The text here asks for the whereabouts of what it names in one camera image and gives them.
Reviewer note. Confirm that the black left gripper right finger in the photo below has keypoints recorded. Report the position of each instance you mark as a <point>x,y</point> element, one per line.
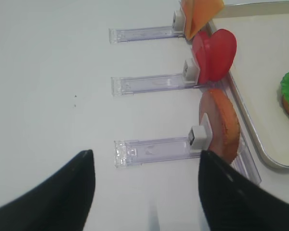
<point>231,202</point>

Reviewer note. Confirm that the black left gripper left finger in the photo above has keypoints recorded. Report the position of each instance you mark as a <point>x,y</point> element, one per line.
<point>61,203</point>

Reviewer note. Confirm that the red tomato slice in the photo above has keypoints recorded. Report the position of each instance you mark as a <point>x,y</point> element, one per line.
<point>201,49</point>
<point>222,50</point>

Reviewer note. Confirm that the bread slice left side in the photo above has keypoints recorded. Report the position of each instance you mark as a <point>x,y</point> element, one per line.
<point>224,123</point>

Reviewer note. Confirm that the bread under lettuce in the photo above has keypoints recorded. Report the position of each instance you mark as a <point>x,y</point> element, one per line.
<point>285,104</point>

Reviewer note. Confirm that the orange cheese slice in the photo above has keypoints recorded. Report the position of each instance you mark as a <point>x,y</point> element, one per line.
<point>203,12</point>
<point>188,7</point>

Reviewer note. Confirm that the white pusher block bottom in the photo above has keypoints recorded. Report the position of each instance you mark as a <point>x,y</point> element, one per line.
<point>200,136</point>

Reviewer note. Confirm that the white pusher block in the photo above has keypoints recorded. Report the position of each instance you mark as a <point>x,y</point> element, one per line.
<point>191,70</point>
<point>178,22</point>
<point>200,136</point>

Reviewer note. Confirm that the white pusher block middle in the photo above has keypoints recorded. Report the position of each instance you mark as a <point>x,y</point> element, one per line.
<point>191,70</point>

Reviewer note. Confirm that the cream metal tray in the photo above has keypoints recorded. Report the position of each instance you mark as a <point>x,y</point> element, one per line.
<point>262,59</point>

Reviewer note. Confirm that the white pusher block top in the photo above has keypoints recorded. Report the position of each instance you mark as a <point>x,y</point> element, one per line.
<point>178,22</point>

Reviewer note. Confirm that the clear holder rail left bottom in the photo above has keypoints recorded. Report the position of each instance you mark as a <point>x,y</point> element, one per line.
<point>136,152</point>

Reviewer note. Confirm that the clear holder rail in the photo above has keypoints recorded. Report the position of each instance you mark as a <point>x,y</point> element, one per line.
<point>150,33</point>
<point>132,85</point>
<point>136,152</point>

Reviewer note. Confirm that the clear holder rail left middle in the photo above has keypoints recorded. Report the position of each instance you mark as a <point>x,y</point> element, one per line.
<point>132,85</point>

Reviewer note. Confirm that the clear holder rail left top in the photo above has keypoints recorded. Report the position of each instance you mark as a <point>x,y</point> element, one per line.
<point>150,33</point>

